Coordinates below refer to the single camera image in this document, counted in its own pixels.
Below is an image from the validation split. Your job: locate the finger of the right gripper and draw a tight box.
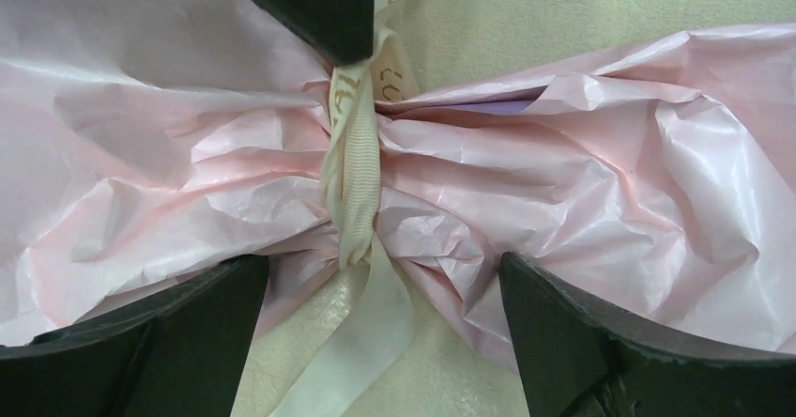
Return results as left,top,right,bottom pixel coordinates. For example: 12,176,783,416
252,0,375,66

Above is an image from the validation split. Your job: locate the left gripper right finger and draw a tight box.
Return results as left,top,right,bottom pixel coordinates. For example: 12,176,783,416
497,252,795,417

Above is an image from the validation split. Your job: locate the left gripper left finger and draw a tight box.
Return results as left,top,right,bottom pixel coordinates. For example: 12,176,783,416
1,255,269,416

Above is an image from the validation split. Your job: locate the cream printed ribbon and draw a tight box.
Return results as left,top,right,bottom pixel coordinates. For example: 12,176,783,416
272,0,419,416

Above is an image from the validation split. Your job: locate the pink flower bouquet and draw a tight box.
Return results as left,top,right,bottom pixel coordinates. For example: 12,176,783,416
1,0,795,366

